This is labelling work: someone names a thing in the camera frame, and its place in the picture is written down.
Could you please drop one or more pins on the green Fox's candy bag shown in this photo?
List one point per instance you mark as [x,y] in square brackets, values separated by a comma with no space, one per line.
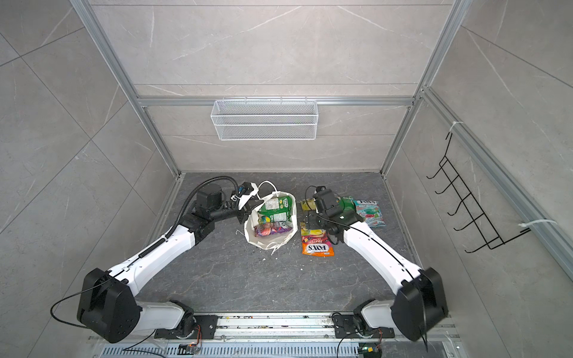
[347,203]

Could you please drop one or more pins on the white floral paper bag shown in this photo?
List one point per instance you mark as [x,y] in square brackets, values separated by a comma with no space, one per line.
[268,190]

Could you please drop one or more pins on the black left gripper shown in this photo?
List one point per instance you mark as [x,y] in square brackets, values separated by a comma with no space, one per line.
[247,209]

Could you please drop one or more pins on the orange snack packet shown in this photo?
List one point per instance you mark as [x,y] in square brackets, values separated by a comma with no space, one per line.
[315,242]

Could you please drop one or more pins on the white wire mesh basket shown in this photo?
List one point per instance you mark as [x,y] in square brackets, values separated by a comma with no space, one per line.
[265,119]

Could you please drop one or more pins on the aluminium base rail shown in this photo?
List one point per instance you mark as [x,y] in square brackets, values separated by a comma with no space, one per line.
[314,334]

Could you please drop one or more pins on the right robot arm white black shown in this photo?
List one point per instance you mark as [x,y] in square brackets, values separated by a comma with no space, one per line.
[420,299]

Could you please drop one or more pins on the yellow chips snack bag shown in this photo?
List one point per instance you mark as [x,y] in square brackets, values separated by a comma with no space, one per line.
[308,205]

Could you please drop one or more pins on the black wire hook rack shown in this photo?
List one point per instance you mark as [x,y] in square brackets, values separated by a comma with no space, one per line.
[490,237]

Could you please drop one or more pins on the teal snack packet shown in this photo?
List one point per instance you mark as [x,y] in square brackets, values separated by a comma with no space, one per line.
[370,212]

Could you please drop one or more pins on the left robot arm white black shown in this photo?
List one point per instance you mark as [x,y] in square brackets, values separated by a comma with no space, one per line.
[108,305]

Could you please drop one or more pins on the green white snack packet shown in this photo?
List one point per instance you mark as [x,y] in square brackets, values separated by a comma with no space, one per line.
[277,209]

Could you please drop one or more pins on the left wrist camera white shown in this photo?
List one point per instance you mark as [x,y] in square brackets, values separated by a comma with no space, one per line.
[244,194]

